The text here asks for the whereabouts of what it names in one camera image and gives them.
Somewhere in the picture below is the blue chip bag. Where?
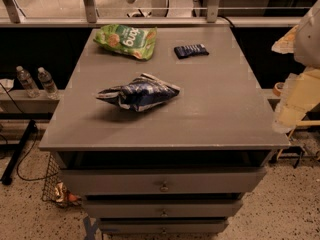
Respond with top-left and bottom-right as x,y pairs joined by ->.
96,73 -> 180,112

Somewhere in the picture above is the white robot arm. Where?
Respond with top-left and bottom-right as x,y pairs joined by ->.
271,0 -> 320,133

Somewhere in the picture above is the green rice chip bag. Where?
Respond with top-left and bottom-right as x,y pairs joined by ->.
93,24 -> 157,60

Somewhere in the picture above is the grey drawer cabinet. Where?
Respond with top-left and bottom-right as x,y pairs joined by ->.
40,26 -> 288,224

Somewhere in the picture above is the small dark blue snack pack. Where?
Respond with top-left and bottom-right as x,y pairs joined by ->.
174,44 -> 209,59

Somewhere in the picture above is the top grey drawer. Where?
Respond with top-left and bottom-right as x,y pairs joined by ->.
61,167 -> 266,195

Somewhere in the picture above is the grey drawer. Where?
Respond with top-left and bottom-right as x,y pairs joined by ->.
61,167 -> 266,195
83,200 -> 242,219
98,220 -> 228,235

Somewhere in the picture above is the bottom grey drawer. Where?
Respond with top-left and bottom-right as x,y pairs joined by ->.
98,220 -> 228,235

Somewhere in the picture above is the middle grey drawer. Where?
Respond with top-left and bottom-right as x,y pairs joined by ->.
83,200 -> 242,219

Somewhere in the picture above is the right clear water bottle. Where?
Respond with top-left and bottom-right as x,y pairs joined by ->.
38,67 -> 59,100

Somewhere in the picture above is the clear water bottle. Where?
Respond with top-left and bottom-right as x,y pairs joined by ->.
38,67 -> 59,100
16,66 -> 40,98

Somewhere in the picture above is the roll of tape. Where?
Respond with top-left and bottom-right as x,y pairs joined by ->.
272,82 -> 284,96

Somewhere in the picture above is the left clear water bottle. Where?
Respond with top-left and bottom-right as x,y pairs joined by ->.
16,66 -> 40,98

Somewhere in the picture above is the black metal stand leg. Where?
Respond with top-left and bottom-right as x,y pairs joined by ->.
1,120 -> 35,186

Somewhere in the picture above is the black cable on floor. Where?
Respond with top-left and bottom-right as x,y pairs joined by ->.
0,82 -> 60,182

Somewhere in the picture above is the wire mesh basket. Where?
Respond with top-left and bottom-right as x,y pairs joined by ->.
41,155 -> 82,208

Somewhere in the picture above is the metal railing frame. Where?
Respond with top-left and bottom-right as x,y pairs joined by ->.
1,0 -> 317,27

